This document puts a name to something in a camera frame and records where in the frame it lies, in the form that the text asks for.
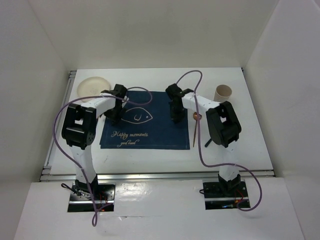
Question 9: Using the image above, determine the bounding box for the dark blue cloth placemat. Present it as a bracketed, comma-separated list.
[99, 90, 190, 150]

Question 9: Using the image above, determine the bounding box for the cream round plate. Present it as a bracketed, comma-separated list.
[76, 76, 111, 98]

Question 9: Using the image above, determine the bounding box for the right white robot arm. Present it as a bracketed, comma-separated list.
[165, 83, 242, 196]

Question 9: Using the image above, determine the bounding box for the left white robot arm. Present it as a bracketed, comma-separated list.
[61, 84, 128, 200]

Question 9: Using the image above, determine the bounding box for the copper spoon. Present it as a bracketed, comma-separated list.
[192, 112, 202, 147]

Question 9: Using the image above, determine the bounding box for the beige paper cup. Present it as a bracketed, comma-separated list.
[213, 84, 232, 103]

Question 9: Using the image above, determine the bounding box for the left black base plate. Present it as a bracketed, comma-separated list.
[67, 183, 116, 213]

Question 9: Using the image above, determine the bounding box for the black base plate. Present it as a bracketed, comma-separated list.
[67, 183, 116, 213]
[199, 181, 251, 210]

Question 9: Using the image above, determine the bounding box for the aluminium rail front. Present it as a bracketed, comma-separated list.
[39, 169, 276, 183]

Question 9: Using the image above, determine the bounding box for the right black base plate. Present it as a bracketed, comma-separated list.
[199, 181, 251, 210]

